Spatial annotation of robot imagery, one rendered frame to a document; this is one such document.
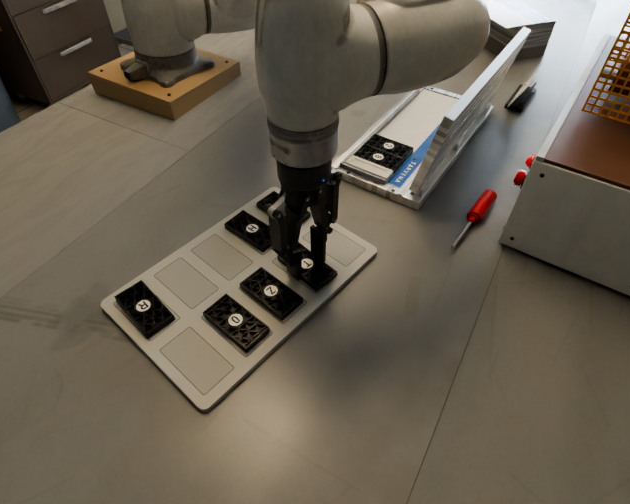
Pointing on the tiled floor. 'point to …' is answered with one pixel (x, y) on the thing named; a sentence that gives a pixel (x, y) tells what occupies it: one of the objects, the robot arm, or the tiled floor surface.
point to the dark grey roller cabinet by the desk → (47, 44)
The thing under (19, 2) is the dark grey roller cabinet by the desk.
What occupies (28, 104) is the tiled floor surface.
